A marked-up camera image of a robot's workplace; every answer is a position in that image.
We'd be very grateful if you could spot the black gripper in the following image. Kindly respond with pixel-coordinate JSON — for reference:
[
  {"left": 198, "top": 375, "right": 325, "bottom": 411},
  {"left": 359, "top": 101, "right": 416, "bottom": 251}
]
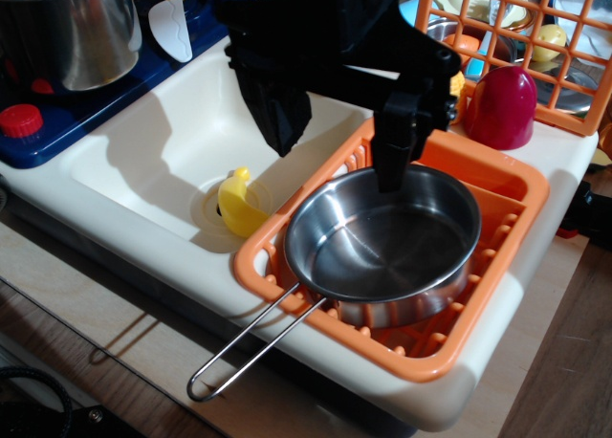
[{"left": 216, "top": 0, "right": 461, "bottom": 193}]

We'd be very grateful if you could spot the steel pan with wire handle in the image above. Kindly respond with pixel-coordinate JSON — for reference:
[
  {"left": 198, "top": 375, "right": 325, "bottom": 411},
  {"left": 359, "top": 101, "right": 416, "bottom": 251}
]
[{"left": 186, "top": 165, "right": 482, "bottom": 402}]

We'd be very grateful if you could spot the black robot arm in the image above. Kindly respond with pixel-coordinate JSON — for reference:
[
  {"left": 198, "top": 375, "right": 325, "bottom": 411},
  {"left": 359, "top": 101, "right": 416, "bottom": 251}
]
[{"left": 216, "top": 0, "right": 461, "bottom": 192}]

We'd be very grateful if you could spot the cream toy sink unit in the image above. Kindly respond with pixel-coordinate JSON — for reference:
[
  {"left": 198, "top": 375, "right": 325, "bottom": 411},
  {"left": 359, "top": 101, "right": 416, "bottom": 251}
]
[{"left": 1, "top": 43, "right": 598, "bottom": 437}]

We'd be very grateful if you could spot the orange plastic drying rack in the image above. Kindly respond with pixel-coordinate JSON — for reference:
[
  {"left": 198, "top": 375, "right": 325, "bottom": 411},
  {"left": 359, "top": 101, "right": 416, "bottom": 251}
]
[{"left": 233, "top": 120, "right": 550, "bottom": 383}]

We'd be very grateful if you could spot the yellow plastic banana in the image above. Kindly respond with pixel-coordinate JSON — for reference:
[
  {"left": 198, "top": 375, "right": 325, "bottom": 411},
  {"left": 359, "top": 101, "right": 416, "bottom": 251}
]
[{"left": 217, "top": 166, "right": 269, "bottom": 238}]

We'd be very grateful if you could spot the steel bowl behind grid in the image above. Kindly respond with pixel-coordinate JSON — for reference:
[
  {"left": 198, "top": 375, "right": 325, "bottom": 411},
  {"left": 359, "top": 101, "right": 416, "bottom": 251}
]
[{"left": 426, "top": 17, "right": 517, "bottom": 81}]

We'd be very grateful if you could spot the magenta plastic cup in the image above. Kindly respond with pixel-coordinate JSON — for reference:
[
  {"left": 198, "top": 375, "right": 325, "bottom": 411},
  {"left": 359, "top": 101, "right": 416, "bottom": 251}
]
[{"left": 464, "top": 66, "right": 537, "bottom": 151}]

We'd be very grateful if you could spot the yellow toy potato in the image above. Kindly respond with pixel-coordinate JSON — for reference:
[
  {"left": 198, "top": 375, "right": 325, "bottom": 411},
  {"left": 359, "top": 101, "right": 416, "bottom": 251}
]
[{"left": 532, "top": 24, "right": 567, "bottom": 62}]

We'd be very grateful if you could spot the orange plastic grid basket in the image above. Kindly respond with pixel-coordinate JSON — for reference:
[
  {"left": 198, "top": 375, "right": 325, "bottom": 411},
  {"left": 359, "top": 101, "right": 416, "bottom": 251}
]
[{"left": 414, "top": 0, "right": 611, "bottom": 137}]

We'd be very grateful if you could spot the black red clamp at right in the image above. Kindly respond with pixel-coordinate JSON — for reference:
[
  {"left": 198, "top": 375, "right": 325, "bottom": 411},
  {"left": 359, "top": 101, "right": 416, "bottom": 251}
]
[{"left": 557, "top": 181, "right": 611, "bottom": 251}]

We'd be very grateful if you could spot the large steel pot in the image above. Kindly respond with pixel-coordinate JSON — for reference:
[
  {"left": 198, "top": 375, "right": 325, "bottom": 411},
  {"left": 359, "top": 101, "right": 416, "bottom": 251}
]
[{"left": 1, "top": 0, "right": 142, "bottom": 95}]

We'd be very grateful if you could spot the blue toy stove top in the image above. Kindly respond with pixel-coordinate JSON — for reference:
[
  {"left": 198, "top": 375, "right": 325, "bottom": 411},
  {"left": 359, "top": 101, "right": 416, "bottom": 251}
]
[{"left": 0, "top": 0, "right": 255, "bottom": 170}]

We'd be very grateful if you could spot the red stove knob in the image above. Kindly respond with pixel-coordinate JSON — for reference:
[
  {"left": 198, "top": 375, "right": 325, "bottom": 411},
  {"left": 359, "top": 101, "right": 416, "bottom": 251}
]
[{"left": 0, "top": 103, "right": 44, "bottom": 139}]

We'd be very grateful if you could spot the white toy knife yellow handle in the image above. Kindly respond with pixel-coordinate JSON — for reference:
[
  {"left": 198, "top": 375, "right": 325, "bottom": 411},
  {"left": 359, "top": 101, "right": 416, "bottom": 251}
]
[{"left": 148, "top": 0, "right": 192, "bottom": 63}]

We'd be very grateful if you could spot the black cable bottom left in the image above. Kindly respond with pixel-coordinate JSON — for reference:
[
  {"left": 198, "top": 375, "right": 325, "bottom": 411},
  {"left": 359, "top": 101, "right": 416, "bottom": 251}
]
[{"left": 0, "top": 364, "right": 74, "bottom": 438}]

